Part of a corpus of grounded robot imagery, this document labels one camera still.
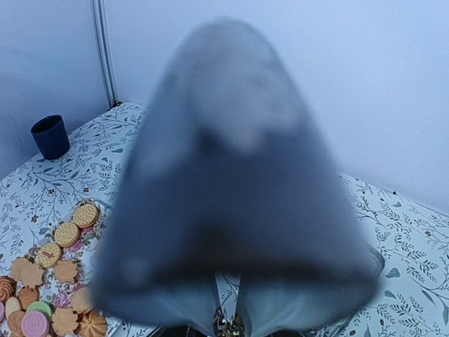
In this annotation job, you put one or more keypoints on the pink green round cookie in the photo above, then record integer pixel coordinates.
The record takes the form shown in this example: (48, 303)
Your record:
(40, 306)

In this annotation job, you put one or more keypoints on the metal serving tongs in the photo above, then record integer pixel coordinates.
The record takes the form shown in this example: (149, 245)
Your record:
(230, 215)

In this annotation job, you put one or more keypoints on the left aluminium frame post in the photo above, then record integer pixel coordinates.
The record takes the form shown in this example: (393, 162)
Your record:
(104, 53)

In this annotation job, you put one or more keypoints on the swirl orange cookie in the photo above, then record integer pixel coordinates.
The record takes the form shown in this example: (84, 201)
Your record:
(93, 325)

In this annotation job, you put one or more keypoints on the floral tablecloth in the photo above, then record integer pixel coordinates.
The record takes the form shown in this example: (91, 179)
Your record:
(410, 240)

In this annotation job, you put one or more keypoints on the floral cookie tray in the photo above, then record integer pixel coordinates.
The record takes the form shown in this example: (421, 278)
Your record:
(53, 263)

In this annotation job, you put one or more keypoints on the dark blue cup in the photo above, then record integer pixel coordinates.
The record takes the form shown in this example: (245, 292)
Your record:
(50, 136)

